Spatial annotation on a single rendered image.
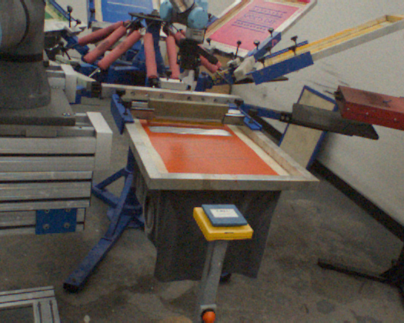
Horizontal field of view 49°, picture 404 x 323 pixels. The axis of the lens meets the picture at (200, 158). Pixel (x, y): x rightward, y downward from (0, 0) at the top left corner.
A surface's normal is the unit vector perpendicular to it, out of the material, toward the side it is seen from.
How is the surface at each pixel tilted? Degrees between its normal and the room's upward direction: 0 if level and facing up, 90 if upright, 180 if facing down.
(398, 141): 90
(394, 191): 90
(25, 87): 73
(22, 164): 90
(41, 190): 90
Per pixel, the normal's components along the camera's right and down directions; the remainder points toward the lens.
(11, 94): 0.38, 0.11
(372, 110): -0.21, 0.35
